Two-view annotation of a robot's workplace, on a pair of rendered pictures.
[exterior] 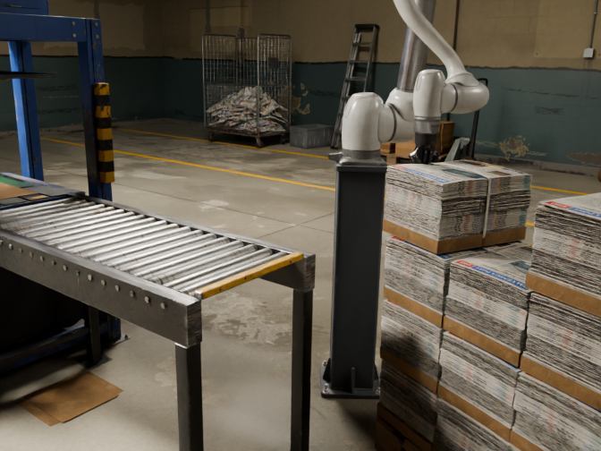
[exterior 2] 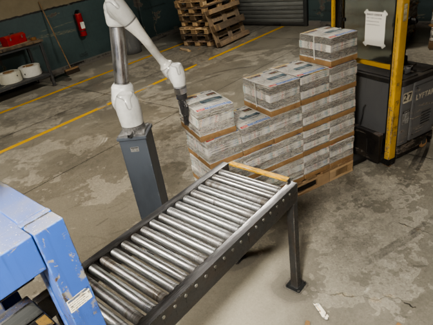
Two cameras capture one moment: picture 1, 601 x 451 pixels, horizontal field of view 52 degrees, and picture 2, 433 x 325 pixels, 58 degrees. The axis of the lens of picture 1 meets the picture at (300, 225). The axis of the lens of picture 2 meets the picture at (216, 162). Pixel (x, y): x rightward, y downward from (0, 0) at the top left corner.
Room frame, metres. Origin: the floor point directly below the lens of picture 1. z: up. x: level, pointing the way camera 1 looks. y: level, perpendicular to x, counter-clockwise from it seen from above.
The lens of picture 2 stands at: (1.65, 2.18, 2.04)
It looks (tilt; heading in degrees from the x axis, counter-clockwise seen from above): 29 degrees down; 277
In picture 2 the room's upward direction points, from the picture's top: 9 degrees counter-clockwise
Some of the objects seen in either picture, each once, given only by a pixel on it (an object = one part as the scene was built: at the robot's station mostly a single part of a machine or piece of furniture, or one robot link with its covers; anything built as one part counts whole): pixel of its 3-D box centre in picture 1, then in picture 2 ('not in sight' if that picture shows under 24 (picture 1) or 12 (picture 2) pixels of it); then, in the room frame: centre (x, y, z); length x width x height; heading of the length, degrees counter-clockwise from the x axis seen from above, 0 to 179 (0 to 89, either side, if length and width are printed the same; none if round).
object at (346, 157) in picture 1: (356, 155); (133, 128); (2.45, -0.22, 1.03); 0.22 x 0.18 x 0.06; 89
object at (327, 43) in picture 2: not in sight; (327, 106); (0.97, -1.14, 0.65); 0.39 x 0.30 x 1.29; 122
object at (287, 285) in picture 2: not in sight; (296, 284); (1.47, 0.29, 0.01); 0.14 x 0.13 x 0.01; 143
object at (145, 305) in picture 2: (54, 220); (120, 288); (2.29, 0.96, 0.77); 0.47 x 0.05 x 0.05; 143
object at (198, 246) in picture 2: (115, 239); (182, 237); (2.06, 0.65, 0.77); 0.47 x 0.05 x 0.05; 143
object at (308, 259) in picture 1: (172, 234); (151, 226); (2.25, 0.49, 0.74); 1.34 x 0.05 x 0.12; 53
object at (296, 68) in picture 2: not in sight; (297, 68); (1.24, -1.00, 1.06); 0.37 x 0.28 x 0.01; 121
